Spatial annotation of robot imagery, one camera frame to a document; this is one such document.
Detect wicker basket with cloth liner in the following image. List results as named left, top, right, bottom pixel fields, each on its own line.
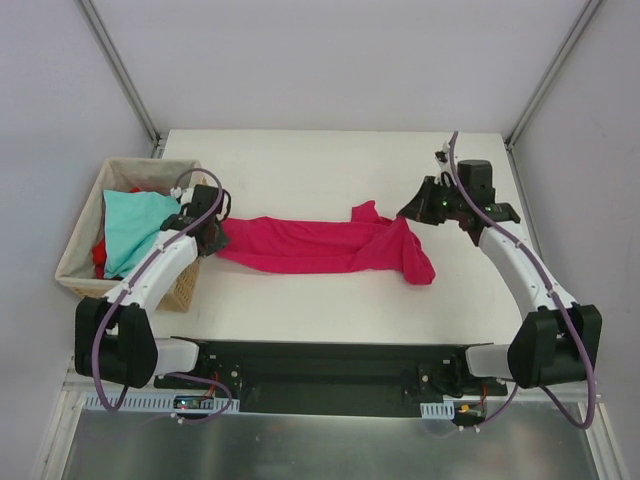
left=55, top=158, right=220, bottom=312

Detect pink t shirt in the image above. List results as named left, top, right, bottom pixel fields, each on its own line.
left=217, top=200, right=436, bottom=286

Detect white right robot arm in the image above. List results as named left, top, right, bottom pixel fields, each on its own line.
left=399, top=151, right=602, bottom=395

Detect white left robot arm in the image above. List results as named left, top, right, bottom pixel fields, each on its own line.
left=74, top=184, right=231, bottom=389

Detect teal t shirt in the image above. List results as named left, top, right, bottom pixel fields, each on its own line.
left=103, top=190, right=180, bottom=279

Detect red t shirt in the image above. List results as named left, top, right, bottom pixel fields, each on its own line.
left=92, top=187, right=154, bottom=279

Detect left white cable duct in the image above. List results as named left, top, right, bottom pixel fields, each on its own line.
left=84, top=392, right=241, bottom=414

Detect white cable duct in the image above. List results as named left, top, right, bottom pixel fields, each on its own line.
left=84, top=392, right=241, bottom=414
left=420, top=400, right=456, bottom=420

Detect right white cable duct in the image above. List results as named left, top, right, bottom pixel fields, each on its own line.
left=420, top=400, right=456, bottom=420

